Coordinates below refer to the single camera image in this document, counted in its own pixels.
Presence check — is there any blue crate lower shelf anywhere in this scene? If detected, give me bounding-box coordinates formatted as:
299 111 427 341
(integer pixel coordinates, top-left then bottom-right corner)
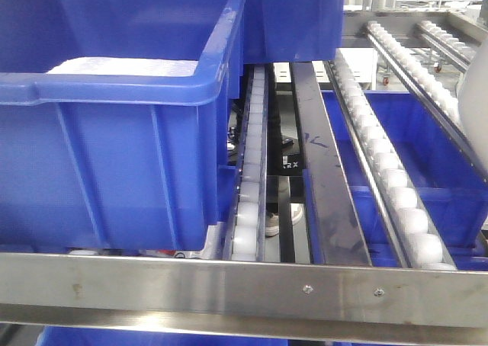
323 91 487 271

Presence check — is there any white sneaker shoe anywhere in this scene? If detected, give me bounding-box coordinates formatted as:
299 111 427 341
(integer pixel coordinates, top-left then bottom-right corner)
265 203 304 238

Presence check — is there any white roller track left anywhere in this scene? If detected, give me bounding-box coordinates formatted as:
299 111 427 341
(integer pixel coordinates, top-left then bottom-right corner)
222 65 268 261

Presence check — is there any white roller track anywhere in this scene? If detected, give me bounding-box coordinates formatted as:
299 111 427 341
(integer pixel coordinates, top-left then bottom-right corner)
366 21 487 181
417 21 476 73
222 65 268 261
324 50 457 271

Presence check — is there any blue crate rear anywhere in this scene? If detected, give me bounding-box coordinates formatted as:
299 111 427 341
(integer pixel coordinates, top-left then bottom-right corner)
243 0 344 64

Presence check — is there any blue crate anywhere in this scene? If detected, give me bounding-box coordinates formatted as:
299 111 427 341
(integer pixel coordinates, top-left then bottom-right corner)
1 0 246 250
243 0 344 64

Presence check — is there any blue crate left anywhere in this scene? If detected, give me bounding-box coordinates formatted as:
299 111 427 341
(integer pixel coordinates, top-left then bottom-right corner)
1 0 246 250

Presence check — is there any white foam sheet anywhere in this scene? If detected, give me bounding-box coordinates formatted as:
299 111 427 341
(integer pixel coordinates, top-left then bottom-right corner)
47 56 198 77

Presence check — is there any white roller track middle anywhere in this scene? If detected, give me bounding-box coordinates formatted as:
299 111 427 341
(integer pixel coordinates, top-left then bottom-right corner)
324 50 457 271

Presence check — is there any white roller track right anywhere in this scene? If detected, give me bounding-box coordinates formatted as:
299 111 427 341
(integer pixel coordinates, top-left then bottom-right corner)
366 21 487 181

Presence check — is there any white roller track far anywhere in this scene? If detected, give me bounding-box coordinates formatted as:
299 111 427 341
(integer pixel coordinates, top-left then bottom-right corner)
417 21 476 73

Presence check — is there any dark steel divider rail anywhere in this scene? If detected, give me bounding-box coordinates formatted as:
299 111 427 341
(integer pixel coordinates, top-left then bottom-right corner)
291 62 371 267

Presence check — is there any steel shelf front rail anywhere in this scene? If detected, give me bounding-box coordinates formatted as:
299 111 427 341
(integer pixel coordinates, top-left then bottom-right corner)
1 253 487 344

